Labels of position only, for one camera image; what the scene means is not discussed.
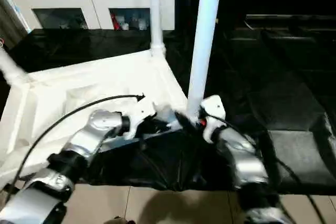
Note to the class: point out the white plastic table top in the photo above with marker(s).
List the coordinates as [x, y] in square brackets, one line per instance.
[79, 82]

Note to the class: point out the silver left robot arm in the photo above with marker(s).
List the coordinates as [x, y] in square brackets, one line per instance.
[94, 129]

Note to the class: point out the black work mat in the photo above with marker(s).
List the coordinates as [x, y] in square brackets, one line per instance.
[283, 87]

